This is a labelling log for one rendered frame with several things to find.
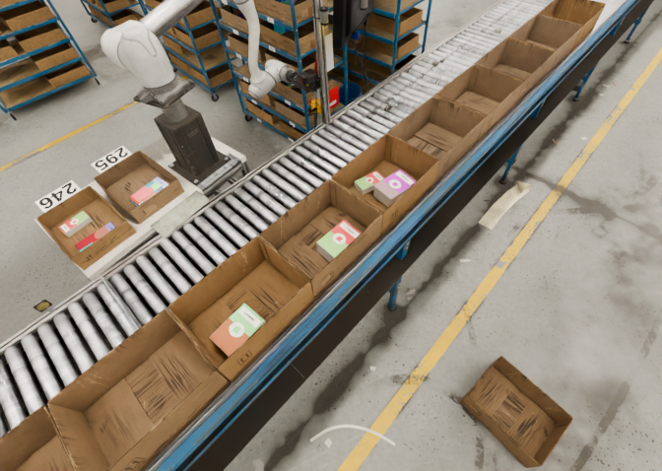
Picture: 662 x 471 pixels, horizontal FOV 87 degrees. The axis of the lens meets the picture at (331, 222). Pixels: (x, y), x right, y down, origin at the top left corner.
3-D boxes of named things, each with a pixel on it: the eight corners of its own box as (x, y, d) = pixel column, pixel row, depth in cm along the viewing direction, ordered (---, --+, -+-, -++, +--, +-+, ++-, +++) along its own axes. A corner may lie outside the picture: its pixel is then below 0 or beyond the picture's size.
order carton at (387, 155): (384, 159, 177) (386, 132, 164) (433, 186, 164) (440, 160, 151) (331, 203, 161) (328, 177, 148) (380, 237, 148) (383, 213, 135)
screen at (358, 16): (362, 56, 223) (370, -55, 176) (386, 62, 219) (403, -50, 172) (331, 97, 198) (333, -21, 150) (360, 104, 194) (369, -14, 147)
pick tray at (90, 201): (100, 197, 191) (90, 184, 183) (137, 232, 174) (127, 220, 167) (49, 230, 178) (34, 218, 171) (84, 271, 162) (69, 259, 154)
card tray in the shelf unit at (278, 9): (254, 8, 237) (251, -9, 229) (288, -7, 249) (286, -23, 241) (295, 24, 219) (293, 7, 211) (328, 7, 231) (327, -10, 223)
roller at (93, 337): (81, 302, 158) (74, 298, 154) (135, 386, 134) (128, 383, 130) (70, 309, 156) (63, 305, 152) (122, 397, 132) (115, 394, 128)
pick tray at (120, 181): (147, 163, 206) (139, 149, 198) (185, 191, 190) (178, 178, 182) (102, 190, 194) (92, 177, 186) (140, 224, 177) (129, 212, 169)
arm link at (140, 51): (154, 92, 155) (126, 41, 137) (131, 82, 163) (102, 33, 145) (182, 75, 162) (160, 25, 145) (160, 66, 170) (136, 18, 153)
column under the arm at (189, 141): (167, 167, 203) (140, 119, 176) (203, 143, 214) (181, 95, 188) (196, 185, 192) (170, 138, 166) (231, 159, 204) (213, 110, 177)
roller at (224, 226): (212, 210, 187) (209, 204, 183) (274, 266, 164) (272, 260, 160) (204, 216, 185) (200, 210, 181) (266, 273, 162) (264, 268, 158)
